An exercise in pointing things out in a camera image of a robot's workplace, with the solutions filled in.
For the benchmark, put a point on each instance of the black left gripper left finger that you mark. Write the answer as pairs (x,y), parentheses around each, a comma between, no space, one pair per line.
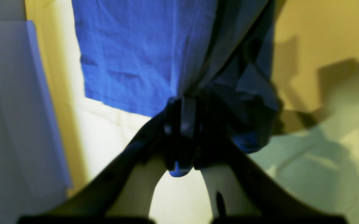
(122,192)

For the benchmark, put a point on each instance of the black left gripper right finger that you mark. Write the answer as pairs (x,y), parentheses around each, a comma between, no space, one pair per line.
(240,192)

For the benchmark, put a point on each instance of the blue-grey T-shirt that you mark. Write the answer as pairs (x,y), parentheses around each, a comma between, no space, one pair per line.
(137,54)

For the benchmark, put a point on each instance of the yellow table cloth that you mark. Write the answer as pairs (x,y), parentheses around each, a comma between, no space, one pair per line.
(314,156)

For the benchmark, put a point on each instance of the grey plastic plate left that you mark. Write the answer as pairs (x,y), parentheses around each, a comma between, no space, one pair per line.
(28,110)

